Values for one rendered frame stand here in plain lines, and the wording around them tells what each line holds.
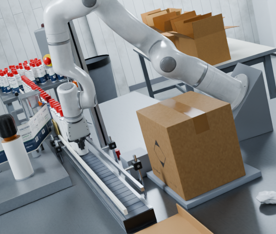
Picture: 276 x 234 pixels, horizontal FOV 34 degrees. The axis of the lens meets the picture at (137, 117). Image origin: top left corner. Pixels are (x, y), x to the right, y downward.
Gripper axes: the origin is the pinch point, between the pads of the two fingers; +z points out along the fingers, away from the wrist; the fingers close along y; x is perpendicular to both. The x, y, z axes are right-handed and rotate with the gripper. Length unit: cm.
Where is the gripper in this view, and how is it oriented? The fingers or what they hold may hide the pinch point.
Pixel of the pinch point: (81, 145)
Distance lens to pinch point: 210.6
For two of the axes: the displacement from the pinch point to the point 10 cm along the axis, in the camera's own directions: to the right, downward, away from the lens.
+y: -9.0, 3.4, -2.8
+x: 4.2, 4.9, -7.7
